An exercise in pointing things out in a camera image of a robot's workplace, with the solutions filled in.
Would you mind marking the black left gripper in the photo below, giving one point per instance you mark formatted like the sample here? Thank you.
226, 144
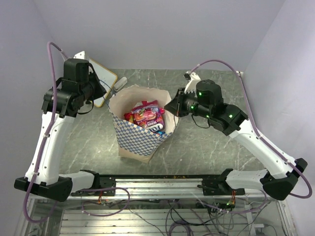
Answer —
101, 90

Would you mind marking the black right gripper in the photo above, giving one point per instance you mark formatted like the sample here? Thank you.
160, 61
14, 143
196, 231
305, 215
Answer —
175, 106

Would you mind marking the purple Fox's berries candy bag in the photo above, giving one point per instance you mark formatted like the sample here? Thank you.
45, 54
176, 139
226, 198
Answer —
148, 115

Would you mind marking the checkered blue paper bag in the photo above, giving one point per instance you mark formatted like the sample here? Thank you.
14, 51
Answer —
134, 141

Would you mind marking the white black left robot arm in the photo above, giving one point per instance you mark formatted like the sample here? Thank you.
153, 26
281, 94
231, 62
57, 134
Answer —
61, 105

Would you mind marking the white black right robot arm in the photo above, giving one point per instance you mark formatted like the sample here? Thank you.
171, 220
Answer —
281, 171

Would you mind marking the yellow framed whiteboard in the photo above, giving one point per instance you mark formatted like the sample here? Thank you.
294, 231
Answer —
107, 80

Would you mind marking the white marker eraser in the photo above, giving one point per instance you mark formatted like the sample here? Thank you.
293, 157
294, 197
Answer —
120, 83

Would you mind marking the orange snack packet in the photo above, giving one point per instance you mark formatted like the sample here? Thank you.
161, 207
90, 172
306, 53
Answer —
129, 117

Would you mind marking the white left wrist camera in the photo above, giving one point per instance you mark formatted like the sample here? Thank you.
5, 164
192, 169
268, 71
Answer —
81, 55

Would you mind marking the aluminium rail frame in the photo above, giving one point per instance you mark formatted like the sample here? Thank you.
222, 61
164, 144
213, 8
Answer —
89, 204

